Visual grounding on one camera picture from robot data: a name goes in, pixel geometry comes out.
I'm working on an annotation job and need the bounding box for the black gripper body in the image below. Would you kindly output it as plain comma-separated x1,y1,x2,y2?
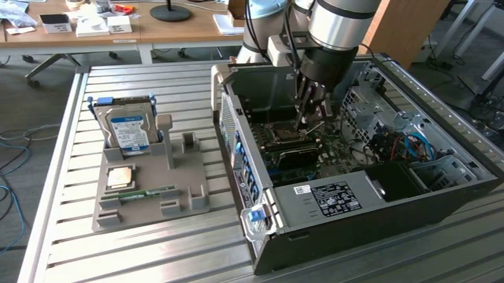
298,46,357,88

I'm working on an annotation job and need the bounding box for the green expansion card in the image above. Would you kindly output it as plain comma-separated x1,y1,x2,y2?
274,147,321,170

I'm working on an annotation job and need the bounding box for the CPU socket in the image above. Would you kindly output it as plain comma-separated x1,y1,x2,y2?
271,120,302,143

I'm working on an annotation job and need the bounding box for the green motherboard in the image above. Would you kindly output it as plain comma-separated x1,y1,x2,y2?
247,111,370,188

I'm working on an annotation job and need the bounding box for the grey chipset heatsink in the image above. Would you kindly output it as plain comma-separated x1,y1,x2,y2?
321,164,346,177

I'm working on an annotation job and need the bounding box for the white paper stack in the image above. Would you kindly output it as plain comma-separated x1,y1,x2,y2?
211,14,245,36

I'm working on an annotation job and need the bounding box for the grey power supply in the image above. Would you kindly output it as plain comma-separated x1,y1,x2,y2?
273,170,390,235

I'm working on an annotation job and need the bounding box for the wooden desk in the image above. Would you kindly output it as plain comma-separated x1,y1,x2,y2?
0,0,143,88
139,0,356,64

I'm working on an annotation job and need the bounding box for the black lamp base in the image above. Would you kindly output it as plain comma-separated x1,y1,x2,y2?
148,0,193,23

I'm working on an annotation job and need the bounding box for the open black PC case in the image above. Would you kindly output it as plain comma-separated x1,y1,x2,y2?
210,52,504,277

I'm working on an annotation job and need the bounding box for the grey parts rack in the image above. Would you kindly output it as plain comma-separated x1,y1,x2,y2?
91,113,211,233

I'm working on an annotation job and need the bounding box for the hard disk with blue carrier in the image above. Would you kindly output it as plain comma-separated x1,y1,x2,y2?
87,93,165,157

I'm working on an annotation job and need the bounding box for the green RAM stick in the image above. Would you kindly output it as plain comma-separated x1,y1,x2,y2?
104,185,178,203

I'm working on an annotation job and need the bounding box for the silver CPU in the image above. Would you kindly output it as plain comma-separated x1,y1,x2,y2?
107,166,135,189

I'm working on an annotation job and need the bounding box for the white labelled box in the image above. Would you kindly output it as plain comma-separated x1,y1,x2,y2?
107,15,134,35

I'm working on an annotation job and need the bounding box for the red plastic object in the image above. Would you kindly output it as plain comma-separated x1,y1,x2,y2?
114,3,138,15

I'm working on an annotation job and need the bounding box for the white box with black inside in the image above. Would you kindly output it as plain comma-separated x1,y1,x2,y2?
39,14,74,34

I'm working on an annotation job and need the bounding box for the clear plastic bag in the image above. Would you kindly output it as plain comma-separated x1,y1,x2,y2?
0,0,39,27

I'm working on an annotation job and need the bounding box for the red wire bundle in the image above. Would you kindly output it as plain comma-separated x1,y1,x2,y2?
388,134,409,162

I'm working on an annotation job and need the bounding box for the blue wire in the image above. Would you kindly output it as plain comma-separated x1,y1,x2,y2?
404,133,437,162

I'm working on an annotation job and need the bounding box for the white table frame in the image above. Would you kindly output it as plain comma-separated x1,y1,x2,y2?
431,0,504,82

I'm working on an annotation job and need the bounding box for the white box with ring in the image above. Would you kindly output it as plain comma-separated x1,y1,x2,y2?
75,16,110,38

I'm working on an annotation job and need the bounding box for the blue floor cable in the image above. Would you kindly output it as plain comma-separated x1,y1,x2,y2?
0,143,32,255

